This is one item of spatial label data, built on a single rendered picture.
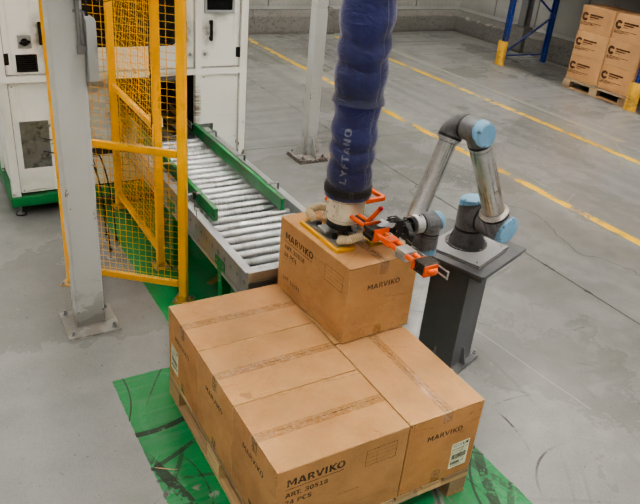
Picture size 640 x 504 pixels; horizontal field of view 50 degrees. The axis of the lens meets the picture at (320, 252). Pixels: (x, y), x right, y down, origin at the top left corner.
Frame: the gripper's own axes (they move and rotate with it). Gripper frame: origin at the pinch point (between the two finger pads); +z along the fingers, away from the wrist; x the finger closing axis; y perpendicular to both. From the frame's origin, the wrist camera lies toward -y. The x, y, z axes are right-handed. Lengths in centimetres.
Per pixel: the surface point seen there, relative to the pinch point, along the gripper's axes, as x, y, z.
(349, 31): 83, 24, 12
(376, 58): 74, 15, 2
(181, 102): 23, 137, 43
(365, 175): 20.9, 17.1, -0.8
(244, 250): -56, 101, 18
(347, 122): 45, 22, 9
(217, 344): -54, 18, 69
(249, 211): -54, 146, -5
